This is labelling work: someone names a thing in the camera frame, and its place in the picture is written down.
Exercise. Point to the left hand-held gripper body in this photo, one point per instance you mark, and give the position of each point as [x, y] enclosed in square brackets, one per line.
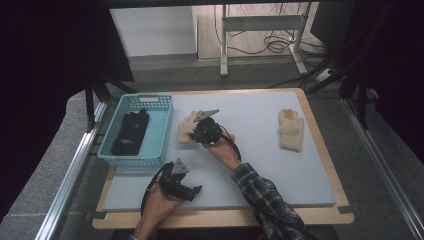
[173, 180]

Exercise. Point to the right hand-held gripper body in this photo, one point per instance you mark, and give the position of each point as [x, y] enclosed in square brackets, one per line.
[208, 128]

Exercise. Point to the beige fuzzy glove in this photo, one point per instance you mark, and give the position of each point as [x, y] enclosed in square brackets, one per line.
[186, 128]
[290, 130]

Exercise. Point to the teal plastic basket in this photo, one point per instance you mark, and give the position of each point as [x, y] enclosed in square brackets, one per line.
[160, 133]

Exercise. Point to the black glove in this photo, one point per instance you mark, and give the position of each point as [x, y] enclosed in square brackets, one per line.
[126, 145]
[136, 121]

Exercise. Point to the person's right hand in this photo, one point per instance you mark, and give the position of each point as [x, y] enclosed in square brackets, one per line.
[222, 150]

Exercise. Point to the person's left hand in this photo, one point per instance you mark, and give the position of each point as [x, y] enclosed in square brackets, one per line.
[159, 206]

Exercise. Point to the black tripod stand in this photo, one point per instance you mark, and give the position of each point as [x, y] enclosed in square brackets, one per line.
[96, 96]

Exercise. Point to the white panel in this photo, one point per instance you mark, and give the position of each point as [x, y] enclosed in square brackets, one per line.
[153, 31]

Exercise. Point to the white power strip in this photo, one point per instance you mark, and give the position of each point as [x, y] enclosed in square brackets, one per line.
[324, 75]

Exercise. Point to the black curtain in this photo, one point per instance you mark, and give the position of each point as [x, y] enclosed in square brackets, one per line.
[383, 50]
[43, 66]

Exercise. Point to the aluminium rail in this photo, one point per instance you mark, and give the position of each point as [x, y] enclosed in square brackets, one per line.
[71, 170]
[383, 160]

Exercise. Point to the white metal desk frame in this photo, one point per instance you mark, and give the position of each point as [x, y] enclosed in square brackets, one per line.
[263, 23]

